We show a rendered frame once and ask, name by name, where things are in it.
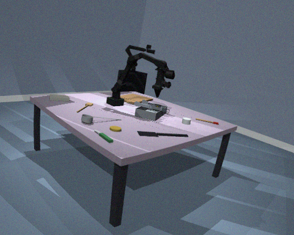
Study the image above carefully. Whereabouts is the light wooden board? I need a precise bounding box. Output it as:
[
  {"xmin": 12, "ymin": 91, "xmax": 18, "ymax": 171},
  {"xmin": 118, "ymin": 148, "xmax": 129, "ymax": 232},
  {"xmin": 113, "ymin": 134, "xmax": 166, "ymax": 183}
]
[{"xmin": 120, "ymin": 94, "xmax": 153, "ymax": 104}]

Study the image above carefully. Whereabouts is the yellow round disc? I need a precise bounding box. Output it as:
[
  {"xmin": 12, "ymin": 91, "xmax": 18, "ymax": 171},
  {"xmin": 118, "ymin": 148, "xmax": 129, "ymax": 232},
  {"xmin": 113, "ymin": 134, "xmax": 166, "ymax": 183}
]
[{"xmin": 110, "ymin": 126, "xmax": 121, "ymax": 132}]

